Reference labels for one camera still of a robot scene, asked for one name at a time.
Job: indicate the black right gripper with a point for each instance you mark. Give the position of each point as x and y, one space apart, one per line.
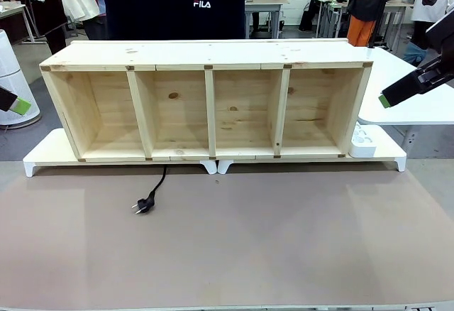
446 39

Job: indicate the figure in orange black jacket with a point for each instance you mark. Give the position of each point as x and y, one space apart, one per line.
369 2

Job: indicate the person in navy sweater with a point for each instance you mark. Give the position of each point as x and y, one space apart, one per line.
170 2

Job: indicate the light wooden four-compartment shelf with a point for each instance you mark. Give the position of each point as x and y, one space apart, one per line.
213 55

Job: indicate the mannequin in black dress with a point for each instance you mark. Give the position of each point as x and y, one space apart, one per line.
42 5

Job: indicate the white power strip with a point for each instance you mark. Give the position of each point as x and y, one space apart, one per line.
363 144

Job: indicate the figure in white lab coat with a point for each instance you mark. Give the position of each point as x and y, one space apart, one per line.
423 12

